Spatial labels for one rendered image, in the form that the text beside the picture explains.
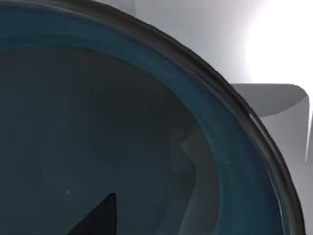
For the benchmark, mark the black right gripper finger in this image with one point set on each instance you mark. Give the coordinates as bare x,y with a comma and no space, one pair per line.
102,220

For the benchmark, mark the dark blue bowl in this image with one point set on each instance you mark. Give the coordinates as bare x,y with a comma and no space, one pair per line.
122,110

